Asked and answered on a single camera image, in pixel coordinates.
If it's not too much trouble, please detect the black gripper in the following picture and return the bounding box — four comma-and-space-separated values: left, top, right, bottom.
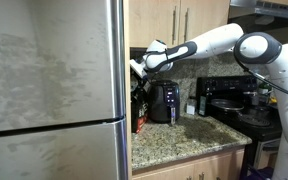
136, 73, 152, 89

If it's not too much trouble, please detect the black red whey packet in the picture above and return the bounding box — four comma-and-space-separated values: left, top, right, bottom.
130, 77, 149, 135

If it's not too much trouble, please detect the black electric stove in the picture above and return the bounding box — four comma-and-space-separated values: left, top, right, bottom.
195, 75, 284, 178

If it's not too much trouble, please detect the wooden side panel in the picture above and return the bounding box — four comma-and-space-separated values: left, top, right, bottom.
122, 0, 134, 180

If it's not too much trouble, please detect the black air fryer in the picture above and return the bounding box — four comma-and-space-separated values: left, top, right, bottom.
146, 79, 181, 125

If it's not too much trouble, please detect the white backsplash outlet plug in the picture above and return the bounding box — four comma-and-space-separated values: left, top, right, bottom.
185, 98, 197, 116

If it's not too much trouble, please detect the wooden upper cabinet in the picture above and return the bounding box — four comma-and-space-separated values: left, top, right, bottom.
128, 0, 232, 50

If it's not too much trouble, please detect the wooden cabinet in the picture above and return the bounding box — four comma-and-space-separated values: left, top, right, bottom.
131, 145, 247, 180
128, 0, 232, 50

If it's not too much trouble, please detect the black frying pan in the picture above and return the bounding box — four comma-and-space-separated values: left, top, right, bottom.
210, 98, 245, 112

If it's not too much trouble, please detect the stainless steel refrigerator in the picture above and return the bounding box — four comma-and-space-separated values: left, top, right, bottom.
0, 0, 129, 180

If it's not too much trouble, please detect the wooden lower cabinet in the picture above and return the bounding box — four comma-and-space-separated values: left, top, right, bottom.
131, 145, 247, 180

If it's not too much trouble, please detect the silver metal pot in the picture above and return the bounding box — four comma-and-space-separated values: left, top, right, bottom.
247, 90, 272, 108

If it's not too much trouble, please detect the black coil burner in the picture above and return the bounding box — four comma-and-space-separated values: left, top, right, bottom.
238, 112, 272, 128

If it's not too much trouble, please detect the green glass bottle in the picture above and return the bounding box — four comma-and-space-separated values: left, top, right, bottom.
257, 81, 273, 97

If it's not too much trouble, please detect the metal upper cabinet handle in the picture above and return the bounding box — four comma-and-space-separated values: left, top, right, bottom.
171, 5, 178, 46
183, 7, 190, 43

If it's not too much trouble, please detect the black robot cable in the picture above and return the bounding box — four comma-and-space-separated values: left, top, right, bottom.
233, 55, 288, 103

